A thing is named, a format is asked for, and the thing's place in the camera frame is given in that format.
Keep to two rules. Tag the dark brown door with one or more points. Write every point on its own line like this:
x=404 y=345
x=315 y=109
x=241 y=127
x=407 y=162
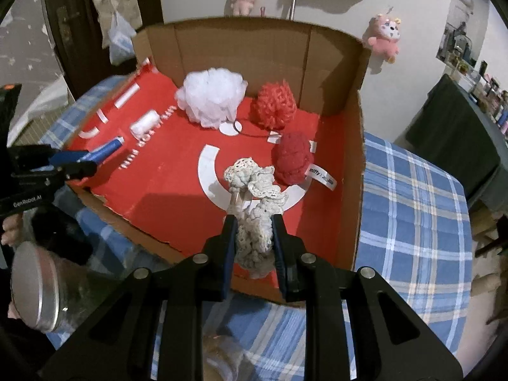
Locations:
x=75 y=47

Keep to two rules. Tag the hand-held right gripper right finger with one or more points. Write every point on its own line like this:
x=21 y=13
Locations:
x=278 y=246

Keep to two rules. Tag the dark red knit scrunchie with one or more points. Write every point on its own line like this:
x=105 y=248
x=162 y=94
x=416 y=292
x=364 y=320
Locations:
x=291 y=156

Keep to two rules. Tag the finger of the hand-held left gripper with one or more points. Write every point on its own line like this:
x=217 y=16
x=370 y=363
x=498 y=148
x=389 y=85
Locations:
x=79 y=170
x=67 y=158

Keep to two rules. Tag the brown cardboard box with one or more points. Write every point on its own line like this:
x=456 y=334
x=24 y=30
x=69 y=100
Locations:
x=238 y=43

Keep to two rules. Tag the clear plastic bag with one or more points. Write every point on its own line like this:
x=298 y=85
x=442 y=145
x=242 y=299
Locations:
x=121 y=39

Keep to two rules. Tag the row of cosmetic bottles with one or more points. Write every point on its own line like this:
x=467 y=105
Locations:
x=488 y=91

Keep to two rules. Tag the glass jar with metal lid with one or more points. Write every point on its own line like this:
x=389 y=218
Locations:
x=35 y=289

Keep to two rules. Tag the dark green desk cloth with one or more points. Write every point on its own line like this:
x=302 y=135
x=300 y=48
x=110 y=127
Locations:
x=456 y=135

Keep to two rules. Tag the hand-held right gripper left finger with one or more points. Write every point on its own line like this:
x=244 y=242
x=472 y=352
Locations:
x=230 y=246

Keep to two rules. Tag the cream crochet scrunchie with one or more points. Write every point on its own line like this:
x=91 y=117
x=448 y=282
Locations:
x=254 y=222

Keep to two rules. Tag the white mesh bath pouf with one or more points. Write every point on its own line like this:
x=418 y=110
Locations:
x=210 y=95

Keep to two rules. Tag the person's left hand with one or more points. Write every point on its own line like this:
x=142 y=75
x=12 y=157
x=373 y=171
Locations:
x=10 y=232

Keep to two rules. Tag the blue plaid blanket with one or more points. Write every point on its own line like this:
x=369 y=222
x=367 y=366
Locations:
x=405 y=206

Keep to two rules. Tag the red mesh bath loofah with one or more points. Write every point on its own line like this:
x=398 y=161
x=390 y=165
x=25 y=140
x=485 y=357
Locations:
x=274 y=105

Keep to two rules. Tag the pink plush with bow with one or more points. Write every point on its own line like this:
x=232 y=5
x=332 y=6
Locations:
x=383 y=37

